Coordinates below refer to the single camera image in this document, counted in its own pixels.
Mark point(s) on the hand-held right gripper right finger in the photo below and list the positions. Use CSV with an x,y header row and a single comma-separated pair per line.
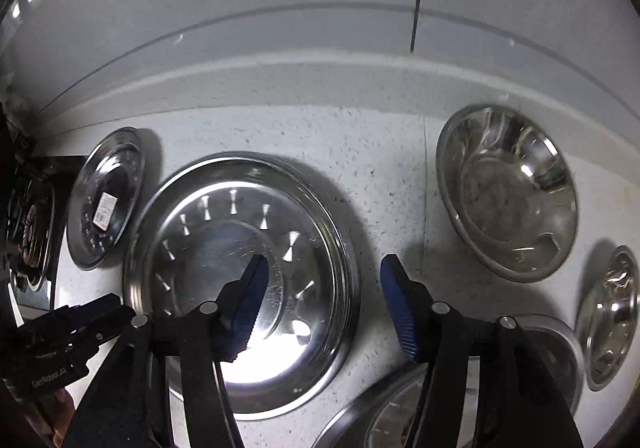
x,y
400,313

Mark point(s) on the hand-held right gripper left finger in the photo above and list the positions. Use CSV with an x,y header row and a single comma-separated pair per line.
x,y
247,308

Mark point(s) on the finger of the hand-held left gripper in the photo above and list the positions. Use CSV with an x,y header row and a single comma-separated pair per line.
x,y
112,325
100,304

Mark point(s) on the large steel plate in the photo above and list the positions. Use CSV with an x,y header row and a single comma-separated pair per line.
x,y
210,238

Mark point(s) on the small labelled steel plate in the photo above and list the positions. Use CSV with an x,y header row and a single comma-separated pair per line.
x,y
107,198

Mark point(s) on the large steel bowl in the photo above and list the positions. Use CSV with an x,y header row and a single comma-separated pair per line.
x,y
505,193

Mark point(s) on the small steel bowl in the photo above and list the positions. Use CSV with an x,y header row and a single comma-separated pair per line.
x,y
610,318

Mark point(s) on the person's left hand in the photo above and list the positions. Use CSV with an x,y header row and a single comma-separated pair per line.
x,y
64,415

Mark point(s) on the gas stove burner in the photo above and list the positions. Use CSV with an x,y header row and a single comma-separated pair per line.
x,y
32,238

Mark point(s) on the black glass gas stove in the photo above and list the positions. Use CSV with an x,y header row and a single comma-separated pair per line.
x,y
50,173

